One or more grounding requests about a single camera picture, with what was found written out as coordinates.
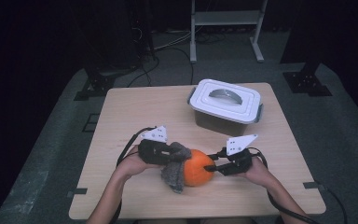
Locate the white metal stand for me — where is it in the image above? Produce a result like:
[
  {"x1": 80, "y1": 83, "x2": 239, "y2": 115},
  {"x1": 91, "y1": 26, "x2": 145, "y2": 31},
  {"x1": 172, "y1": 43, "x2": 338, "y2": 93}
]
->
[{"x1": 189, "y1": 0, "x2": 269, "y2": 64}]

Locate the white container lid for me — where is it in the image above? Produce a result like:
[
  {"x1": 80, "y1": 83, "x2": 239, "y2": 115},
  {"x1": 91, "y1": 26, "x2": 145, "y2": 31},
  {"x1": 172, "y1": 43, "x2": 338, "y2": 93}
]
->
[{"x1": 188, "y1": 78, "x2": 262, "y2": 125}]

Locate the person's right hand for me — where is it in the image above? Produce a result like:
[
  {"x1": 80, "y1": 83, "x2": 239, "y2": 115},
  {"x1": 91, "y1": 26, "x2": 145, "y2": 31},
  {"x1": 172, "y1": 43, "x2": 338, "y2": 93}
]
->
[{"x1": 239, "y1": 157, "x2": 273, "y2": 188}]

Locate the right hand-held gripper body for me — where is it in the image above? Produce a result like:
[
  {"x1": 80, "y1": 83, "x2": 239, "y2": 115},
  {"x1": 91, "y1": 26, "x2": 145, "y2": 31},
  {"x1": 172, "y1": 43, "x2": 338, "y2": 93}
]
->
[{"x1": 218, "y1": 133, "x2": 258, "y2": 176}]

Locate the clear plastic container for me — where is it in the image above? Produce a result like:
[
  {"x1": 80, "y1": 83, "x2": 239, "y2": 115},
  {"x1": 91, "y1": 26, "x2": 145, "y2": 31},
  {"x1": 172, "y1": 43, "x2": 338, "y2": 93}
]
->
[{"x1": 186, "y1": 87, "x2": 265, "y2": 134}]

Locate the person's left hand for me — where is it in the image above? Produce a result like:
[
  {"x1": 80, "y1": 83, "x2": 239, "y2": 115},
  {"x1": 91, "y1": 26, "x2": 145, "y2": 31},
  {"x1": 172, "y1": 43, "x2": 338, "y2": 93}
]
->
[{"x1": 116, "y1": 146, "x2": 162, "y2": 180}]

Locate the black stand base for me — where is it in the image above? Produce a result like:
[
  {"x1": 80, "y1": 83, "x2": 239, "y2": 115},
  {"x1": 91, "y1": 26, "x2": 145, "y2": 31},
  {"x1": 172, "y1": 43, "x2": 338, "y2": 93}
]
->
[
  {"x1": 74, "y1": 66, "x2": 117, "y2": 102},
  {"x1": 282, "y1": 60, "x2": 334, "y2": 97}
]

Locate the grey cloth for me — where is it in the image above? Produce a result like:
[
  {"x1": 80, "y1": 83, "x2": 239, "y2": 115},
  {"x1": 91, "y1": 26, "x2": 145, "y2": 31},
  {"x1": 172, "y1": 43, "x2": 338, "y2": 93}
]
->
[{"x1": 160, "y1": 141, "x2": 193, "y2": 194}]

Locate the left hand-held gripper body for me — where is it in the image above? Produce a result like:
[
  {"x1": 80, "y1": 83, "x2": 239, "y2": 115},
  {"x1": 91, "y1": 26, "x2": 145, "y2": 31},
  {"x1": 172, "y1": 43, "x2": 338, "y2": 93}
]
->
[{"x1": 137, "y1": 125, "x2": 176, "y2": 166}]

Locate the black floor cable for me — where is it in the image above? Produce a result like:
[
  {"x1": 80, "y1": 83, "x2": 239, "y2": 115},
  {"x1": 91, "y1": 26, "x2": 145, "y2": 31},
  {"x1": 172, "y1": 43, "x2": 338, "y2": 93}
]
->
[
  {"x1": 155, "y1": 47, "x2": 196, "y2": 86},
  {"x1": 126, "y1": 56, "x2": 160, "y2": 89}
]

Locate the thin black cable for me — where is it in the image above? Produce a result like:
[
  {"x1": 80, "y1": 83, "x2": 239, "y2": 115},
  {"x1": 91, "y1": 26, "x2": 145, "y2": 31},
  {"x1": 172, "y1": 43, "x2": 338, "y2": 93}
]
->
[{"x1": 323, "y1": 186, "x2": 350, "y2": 224}]

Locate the orange plush toy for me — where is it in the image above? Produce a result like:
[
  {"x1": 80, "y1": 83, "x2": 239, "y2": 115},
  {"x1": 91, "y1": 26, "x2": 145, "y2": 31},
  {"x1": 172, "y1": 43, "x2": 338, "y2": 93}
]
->
[{"x1": 183, "y1": 148, "x2": 216, "y2": 188}]

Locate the white floor cable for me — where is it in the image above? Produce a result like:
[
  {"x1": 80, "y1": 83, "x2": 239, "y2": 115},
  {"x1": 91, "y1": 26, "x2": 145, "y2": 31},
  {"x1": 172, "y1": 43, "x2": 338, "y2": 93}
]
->
[{"x1": 153, "y1": 30, "x2": 194, "y2": 51}]

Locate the black equipment stand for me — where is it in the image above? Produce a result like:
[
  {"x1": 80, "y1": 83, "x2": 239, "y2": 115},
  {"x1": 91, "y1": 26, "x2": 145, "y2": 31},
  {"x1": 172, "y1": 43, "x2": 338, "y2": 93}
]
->
[{"x1": 130, "y1": 0, "x2": 157, "y2": 62}]

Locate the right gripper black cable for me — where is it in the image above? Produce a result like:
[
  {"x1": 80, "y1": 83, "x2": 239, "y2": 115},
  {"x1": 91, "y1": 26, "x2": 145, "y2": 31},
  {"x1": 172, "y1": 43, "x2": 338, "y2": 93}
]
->
[{"x1": 248, "y1": 147, "x2": 320, "y2": 224}]

